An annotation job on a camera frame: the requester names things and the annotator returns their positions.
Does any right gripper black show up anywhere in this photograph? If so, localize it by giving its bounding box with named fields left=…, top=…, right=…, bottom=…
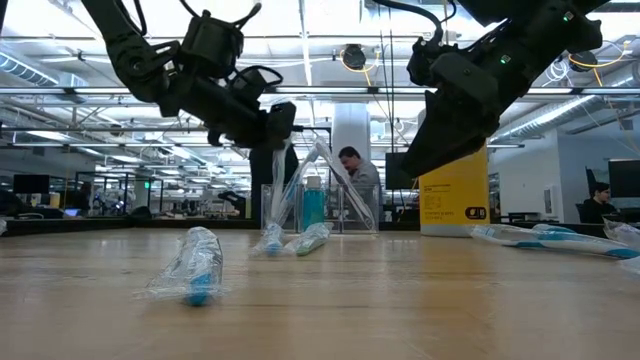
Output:
left=402, top=51, right=504, bottom=178

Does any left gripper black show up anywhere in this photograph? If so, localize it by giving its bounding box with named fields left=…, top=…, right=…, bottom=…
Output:
left=192, top=74, right=298, bottom=150

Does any small blue mouthwash bottle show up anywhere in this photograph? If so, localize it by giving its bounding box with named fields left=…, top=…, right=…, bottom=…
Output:
left=301, top=174, right=326, bottom=232

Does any person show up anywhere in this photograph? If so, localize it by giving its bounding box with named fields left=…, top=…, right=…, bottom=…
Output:
left=248, top=143, right=300, bottom=222
left=74, top=180, right=95, bottom=211
left=581, top=181, right=621, bottom=225
left=337, top=145, right=382, bottom=221

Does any black computer monitor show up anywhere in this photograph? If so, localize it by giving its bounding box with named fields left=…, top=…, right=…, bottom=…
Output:
left=384, top=152, right=419, bottom=191
left=607, top=158, right=640, bottom=199
left=12, top=173, right=51, bottom=195

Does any yellow canister with white lid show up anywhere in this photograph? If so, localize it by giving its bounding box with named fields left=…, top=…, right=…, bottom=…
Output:
left=418, top=144, right=491, bottom=238

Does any clear acrylic organizer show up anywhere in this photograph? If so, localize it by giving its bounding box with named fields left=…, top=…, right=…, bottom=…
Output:
left=259, top=182, right=381, bottom=235

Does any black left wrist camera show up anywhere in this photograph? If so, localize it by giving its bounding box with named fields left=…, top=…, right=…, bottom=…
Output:
left=227, top=64, right=285, bottom=104

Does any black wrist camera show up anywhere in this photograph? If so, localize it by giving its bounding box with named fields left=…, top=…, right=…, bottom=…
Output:
left=227, top=64, right=285, bottom=104
left=406, top=38, right=452, bottom=87

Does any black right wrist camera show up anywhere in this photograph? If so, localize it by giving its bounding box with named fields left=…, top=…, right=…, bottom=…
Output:
left=406, top=38, right=452, bottom=87

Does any black left wrist camera cable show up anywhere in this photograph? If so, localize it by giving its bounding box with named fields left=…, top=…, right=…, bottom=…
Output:
left=177, top=0, right=264, bottom=31

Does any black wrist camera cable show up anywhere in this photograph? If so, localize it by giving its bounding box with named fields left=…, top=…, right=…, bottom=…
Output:
left=372, top=0, right=447, bottom=46
left=177, top=0, right=264, bottom=31

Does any black ceiling cable reel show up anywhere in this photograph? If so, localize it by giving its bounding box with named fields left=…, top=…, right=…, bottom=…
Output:
left=342, top=43, right=369, bottom=71
left=568, top=49, right=599, bottom=74

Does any white wall box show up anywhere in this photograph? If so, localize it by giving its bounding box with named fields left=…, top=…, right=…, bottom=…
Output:
left=543, top=184, right=561, bottom=217

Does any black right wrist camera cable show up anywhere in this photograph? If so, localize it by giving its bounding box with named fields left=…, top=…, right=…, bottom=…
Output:
left=372, top=0, right=447, bottom=46

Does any black aluminium table frame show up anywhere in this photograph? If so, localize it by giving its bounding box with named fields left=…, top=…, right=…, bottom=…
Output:
left=0, top=215, right=640, bottom=241

